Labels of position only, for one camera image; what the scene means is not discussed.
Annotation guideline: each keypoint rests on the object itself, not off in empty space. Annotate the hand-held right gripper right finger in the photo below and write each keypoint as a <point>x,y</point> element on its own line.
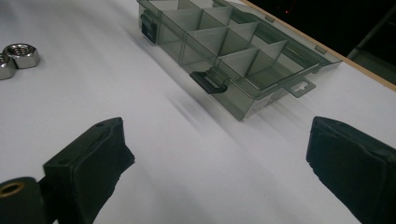
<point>355,161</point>

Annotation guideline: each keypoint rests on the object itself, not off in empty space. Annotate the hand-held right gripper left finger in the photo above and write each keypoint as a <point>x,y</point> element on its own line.
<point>81,168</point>

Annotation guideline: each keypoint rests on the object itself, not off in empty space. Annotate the silver hex nut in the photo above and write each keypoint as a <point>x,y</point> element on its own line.
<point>21,56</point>
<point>4,68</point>

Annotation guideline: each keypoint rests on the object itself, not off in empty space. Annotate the grey transparent compartment box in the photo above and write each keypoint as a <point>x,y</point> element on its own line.
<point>205,40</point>

